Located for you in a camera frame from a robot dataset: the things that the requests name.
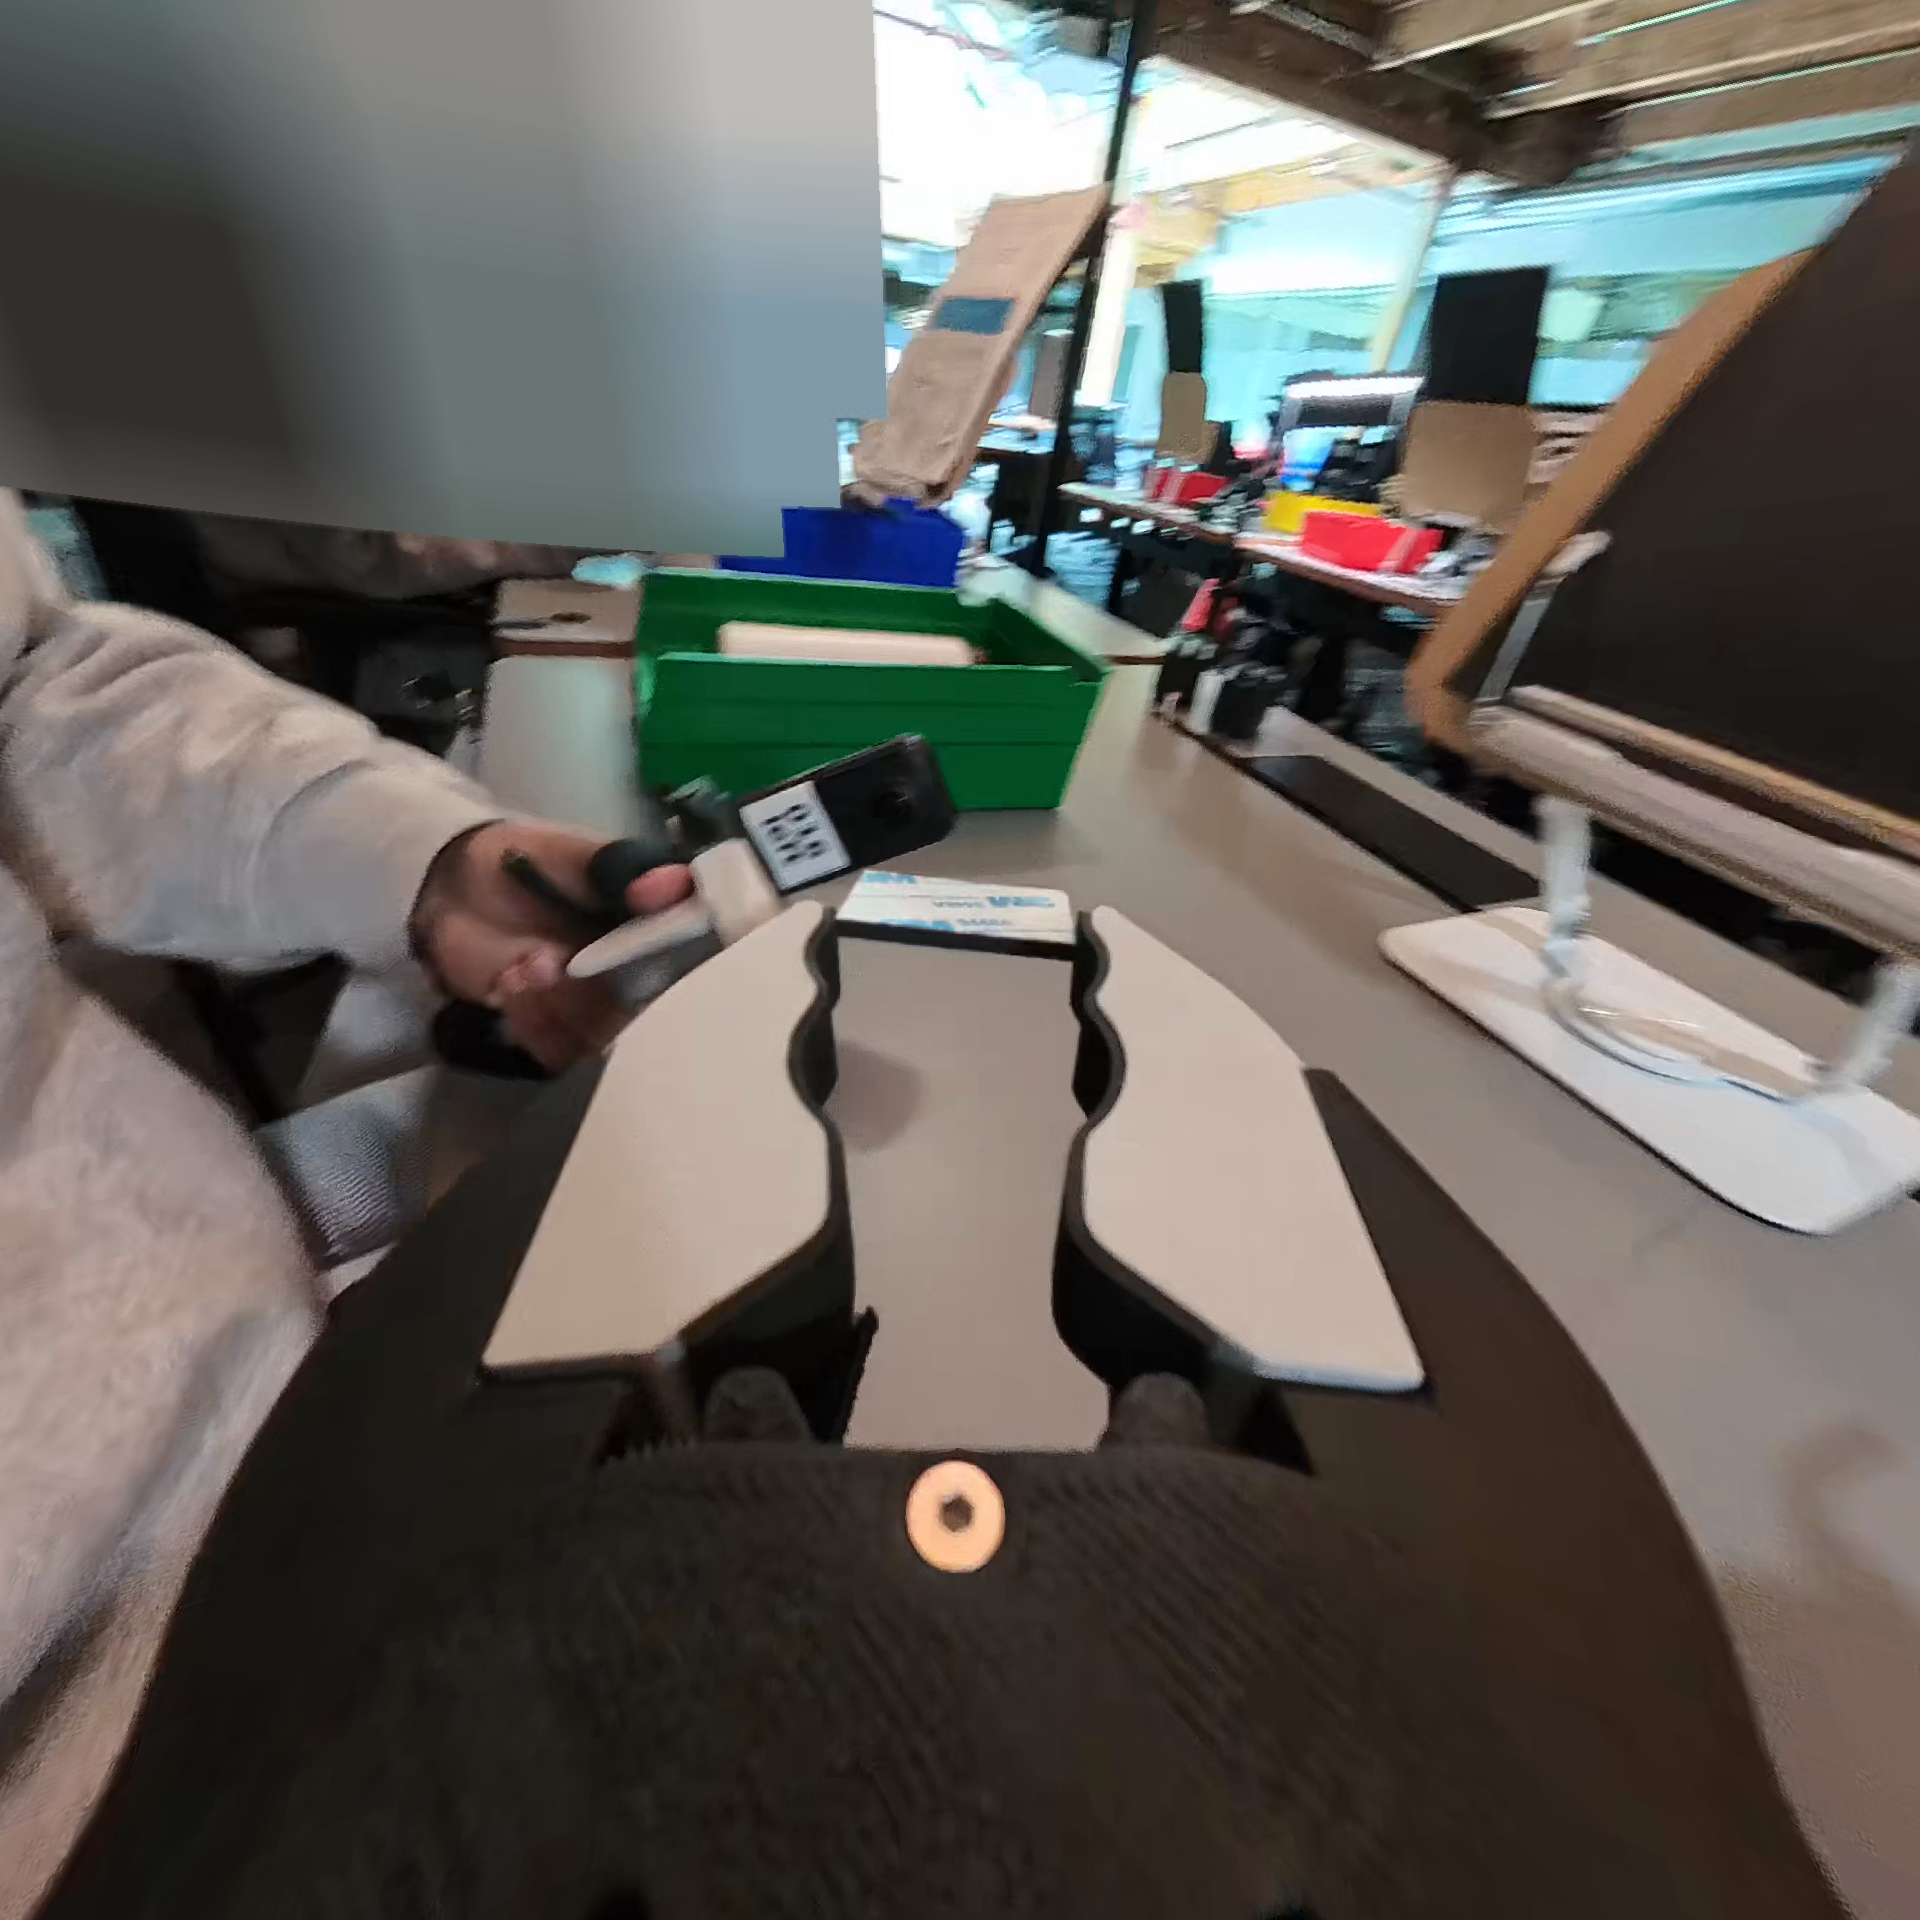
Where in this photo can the cardboard instruction board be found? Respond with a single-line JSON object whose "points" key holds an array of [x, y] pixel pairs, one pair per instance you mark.
{"points": [[975, 345]]}

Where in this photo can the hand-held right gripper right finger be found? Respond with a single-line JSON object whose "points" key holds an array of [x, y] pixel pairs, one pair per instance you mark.
{"points": [[1231, 1184]]}

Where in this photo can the green plastic bin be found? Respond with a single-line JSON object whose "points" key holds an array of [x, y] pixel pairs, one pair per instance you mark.
{"points": [[857, 734]]}

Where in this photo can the thin black plate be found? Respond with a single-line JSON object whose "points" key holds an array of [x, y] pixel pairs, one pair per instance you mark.
{"points": [[961, 907]]}

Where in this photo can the person's left hand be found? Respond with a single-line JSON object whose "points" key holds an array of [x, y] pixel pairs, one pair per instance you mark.
{"points": [[481, 932]]}

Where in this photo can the red plastic bin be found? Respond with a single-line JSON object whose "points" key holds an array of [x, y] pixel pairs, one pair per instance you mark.
{"points": [[1373, 541]]}

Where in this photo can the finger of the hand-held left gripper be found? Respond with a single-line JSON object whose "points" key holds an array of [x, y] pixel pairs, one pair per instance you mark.
{"points": [[735, 893]]}

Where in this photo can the blue plastic bin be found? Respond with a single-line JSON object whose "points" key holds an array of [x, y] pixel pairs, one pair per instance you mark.
{"points": [[857, 548]]}

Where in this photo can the black pole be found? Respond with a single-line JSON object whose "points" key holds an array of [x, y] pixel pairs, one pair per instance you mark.
{"points": [[1102, 224]]}

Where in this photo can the black board plywood edge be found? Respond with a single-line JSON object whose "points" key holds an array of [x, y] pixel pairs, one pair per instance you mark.
{"points": [[1771, 599]]}

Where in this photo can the person's left forearm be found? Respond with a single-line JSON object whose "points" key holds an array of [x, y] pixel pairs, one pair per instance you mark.
{"points": [[225, 780]]}

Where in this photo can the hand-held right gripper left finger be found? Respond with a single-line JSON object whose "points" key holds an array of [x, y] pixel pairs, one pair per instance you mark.
{"points": [[676, 1172]]}

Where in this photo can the yellow plastic bin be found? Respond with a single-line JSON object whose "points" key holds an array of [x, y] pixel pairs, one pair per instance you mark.
{"points": [[1319, 513]]}

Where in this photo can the white laptop stand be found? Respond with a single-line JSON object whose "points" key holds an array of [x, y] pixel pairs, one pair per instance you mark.
{"points": [[1725, 1141]]}

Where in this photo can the white squeeze bottle black cap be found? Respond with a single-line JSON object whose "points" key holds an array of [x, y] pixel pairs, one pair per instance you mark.
{"points": [[839, 646]]}

